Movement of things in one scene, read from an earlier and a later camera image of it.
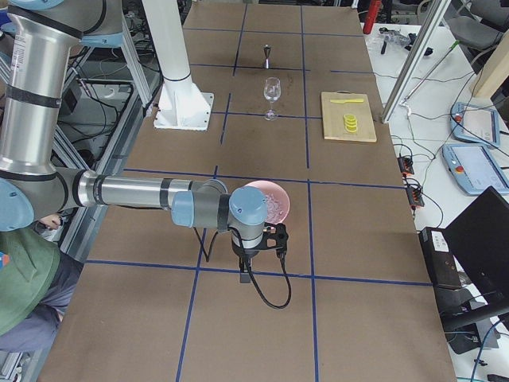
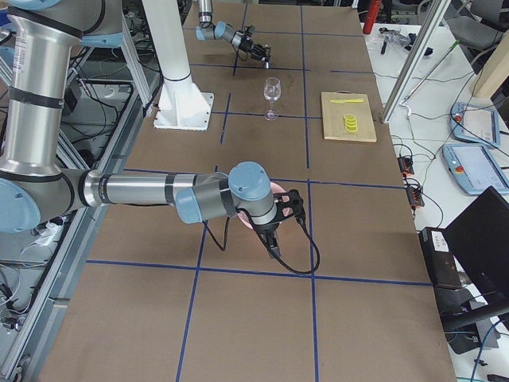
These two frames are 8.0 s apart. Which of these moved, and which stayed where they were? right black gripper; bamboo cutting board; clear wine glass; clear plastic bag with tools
Moved: right black gripper
Stayed: clear wine glass; bamboo cutting board; clear plastic bag with tools
